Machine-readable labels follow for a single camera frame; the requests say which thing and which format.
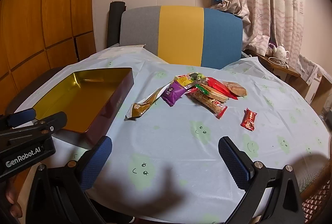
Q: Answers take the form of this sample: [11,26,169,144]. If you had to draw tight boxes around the small red candy packet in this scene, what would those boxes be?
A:
[240,109,257,131]

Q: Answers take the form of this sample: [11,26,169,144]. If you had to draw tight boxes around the brown gold long packet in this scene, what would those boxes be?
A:
[126,83,170,119]

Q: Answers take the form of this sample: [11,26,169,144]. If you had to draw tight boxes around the sesame bar squirrel packet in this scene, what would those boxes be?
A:
[190,91,227,119]

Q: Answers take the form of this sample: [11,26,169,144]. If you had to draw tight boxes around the purple snack packet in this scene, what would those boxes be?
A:
[161,81,186,107]

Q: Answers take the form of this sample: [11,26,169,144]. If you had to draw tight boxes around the yellow green snack packet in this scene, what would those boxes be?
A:
[174,72,206,89]

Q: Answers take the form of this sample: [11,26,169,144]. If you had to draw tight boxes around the person's hand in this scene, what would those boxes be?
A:
[5,181,22,219]

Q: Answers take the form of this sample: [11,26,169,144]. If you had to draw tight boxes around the gold and maroon tin box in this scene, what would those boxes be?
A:
[33,68,134,149]

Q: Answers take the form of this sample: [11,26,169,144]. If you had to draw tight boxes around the wooden wardrobe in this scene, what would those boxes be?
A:
[1,0,96,113]

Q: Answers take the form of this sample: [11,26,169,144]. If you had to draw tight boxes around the light blue plastic tablecloth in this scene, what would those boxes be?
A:
[15,46,332,224]

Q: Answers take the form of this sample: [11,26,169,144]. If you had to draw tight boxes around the clear-wrapped brown cake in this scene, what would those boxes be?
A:
[224,82,248,97]

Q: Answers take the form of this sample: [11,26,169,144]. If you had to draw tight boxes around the cracker packet green ends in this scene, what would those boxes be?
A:
[196,83,229,103]

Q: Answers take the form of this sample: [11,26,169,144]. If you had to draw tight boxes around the wooden side table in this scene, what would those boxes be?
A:
[244,49,300,83]

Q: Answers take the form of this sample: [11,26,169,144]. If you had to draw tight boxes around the red flat snack packet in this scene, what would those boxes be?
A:
[206,77,237,100]

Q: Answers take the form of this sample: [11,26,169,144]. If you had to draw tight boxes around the white cardboard box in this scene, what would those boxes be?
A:
[296,55,322,104]

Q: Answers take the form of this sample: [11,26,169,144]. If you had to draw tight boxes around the white teapot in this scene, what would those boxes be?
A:
[272,45,289,62]

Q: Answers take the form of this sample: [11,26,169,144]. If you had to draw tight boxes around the grey yellow blue chair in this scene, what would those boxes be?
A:
[106,1,243,69]

